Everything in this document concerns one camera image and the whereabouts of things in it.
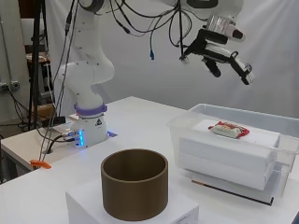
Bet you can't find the white hanging sheet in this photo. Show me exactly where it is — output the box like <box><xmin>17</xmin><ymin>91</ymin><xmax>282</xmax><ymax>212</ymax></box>
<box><xmin>45</xmin><ymin>0</ymin><xmax>299</xmax><ymax>119</ymax></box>

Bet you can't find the orange clip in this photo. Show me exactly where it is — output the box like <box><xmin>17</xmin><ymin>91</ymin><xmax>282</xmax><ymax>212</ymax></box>
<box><xmin>29</xmin><ymin>159</ymin><xmax>52</xmax><ymax>170</ymax></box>

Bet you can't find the blue-tipped hanging cable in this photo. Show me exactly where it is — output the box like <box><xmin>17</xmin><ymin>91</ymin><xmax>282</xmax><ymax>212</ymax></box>
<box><xmin>148</xmin><ymin>8</ymin><xmax>163</xmax><ymax>61</ymax></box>

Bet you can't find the flat board with dark edge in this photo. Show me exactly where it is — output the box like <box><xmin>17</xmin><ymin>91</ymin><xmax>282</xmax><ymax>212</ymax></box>
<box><xmin>190</xmin><ymin>169</ymin><xmax>283</xmax><ymax>207</ymax></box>

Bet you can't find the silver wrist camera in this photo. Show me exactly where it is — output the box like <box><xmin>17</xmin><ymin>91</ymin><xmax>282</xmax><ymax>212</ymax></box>
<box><xmin>206</xmin><ymin>14</ymin><xmax>247</xmax><ymax>42</ymax></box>

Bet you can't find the black tripod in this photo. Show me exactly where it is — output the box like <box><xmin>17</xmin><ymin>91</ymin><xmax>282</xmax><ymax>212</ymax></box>
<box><xmin>27</xmin><ymin>0</ymin><xmax>49</xmax><ymax>132</ymax></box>

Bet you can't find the white flat stand box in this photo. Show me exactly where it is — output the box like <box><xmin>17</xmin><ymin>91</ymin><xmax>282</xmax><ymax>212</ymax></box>
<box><xmin>64</xmin><ymin>178</ymin><xmax>200</xmax><ymax>224</ymax></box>

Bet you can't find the red snack packet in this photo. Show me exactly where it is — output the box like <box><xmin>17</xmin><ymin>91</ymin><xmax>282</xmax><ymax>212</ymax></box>
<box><xmin>207</xmin><ymin>120</ymin><xmax>251</xmax><ymax>140</ymax></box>

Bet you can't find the brown cardboard box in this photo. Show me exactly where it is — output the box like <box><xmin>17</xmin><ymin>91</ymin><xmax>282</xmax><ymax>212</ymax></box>
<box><xmin>35</xmin><ymin>103</ymin><xmax>58</xmax><ymax>121</ymax></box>

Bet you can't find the clear plastic box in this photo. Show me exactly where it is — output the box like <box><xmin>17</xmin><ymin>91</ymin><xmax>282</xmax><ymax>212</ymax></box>
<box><xmin>166</xmin><ymin>103</ymin><xmax>299</xmax><ymax>201</ymax></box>

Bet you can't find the grey wall socket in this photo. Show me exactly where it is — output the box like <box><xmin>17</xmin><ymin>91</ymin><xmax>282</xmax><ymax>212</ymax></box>
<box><xmin>0</xmin><ymin>79</ymin><xmax>21</xmax><ymax>93</ymax></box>

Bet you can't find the brown round tub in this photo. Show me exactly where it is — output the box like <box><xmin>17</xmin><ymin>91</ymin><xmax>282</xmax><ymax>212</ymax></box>
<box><xmin>100</xmin><ymin>147</ymin><xmax>170</xmax><ymax>222</ymax></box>

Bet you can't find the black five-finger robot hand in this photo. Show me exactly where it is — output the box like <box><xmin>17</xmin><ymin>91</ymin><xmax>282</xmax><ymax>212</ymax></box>
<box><xmin>178</xmin><ymin>28</ymin><xmax>255</xmax><ymax>86</ymax></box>

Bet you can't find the thick black cable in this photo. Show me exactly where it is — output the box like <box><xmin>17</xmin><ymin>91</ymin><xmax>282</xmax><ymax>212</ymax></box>
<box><xmin>107</xmin><ymin>0</ymin><xmax>195</xmax><ymax>61</ymax></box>

